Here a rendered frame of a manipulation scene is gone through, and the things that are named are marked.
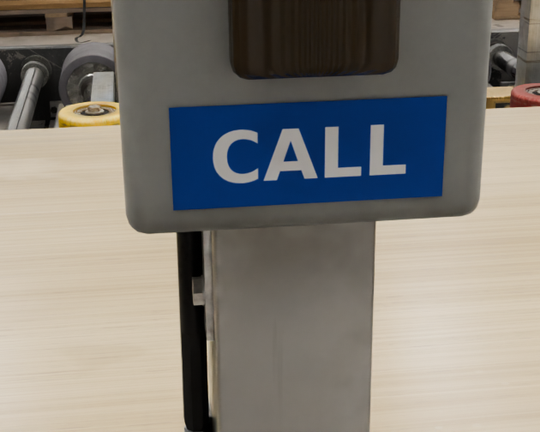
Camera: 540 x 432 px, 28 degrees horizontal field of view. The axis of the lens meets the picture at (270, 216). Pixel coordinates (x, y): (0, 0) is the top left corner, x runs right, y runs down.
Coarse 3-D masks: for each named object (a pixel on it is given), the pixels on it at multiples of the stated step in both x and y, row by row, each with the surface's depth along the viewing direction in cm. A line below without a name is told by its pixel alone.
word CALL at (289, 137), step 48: (192, 144) 20; (240, 144) 20; (288, 144) 20; (336, 144) 20; (384, 144) 20; (432, 144) 20; (192, 192) 20; (240, 192) 20; (288, 192) 20; (336, 192) 21; (384, 192) 21; (432, 192) 21
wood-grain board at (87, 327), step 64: (64, 128) 115; (512, 128) 113; (0, 192) 96; (64, 192) 96; (512, 192) 95; (0, 256) 83; (64, 256) 83; (128, 256) 83; (384, 256) 82; (448, 256) 82; (512, 256) 82; (0, 320) 73; (64, 320) 73; (128, 320) 73; (384, 320) 72; (448, 320) 72; (512, 320) 72; (0, 384) 65; (64, 384) 65; (128, 384) 65; (384, 384) 64; (448, 384) 64; (512, 384) 64
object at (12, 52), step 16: (496, 32) 190; (512, 32) 190; (0, 48) 180; (16, 48) 180; (32, 48) 181; (48, 48) 181; (64, 48) 181; (512, 48) 191; (16, 64) 181; (16, 80) 182; (496, 80) 193; (512, 80) 194; (16, 96) 183; (48, 96) 184; (48, 112) 185; (32, 128) 180; (48, 128) 185
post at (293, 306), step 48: (192, 240) 24; (240, 240) 23; (288, 240) 23; (336, 240) 23; (240, 288) 23; (288, 288) 23; (336, 288) 23; (192, 336) 25; (240, 336) 23; (288, 336) 24; (336, 336) 24; (192, 384) 25; (240, 384) 24; (288, 384) 24; (336, 384) 24
